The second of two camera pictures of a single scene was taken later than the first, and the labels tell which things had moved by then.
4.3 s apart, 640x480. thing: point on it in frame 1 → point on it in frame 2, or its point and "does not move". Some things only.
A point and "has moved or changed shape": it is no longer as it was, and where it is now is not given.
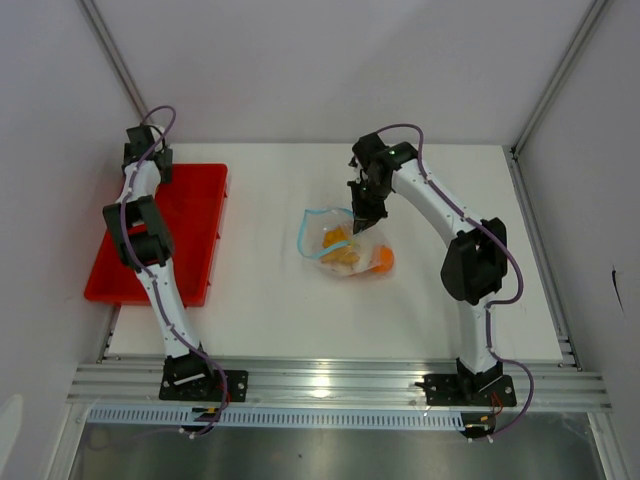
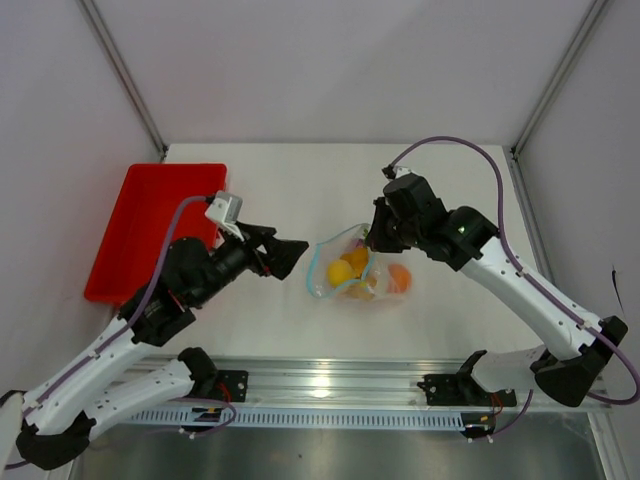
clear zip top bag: (327, 234) has moved or changed shape
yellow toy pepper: (342, 255) → (339, 272)
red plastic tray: (193, 204) does not move
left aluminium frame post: (95, 19) does not move
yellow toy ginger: (331, 237) → (358, 259)
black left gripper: (166, 157) → (283, 253)
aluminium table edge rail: (554, 386) does not move
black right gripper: (364, 217) → (376, 237)
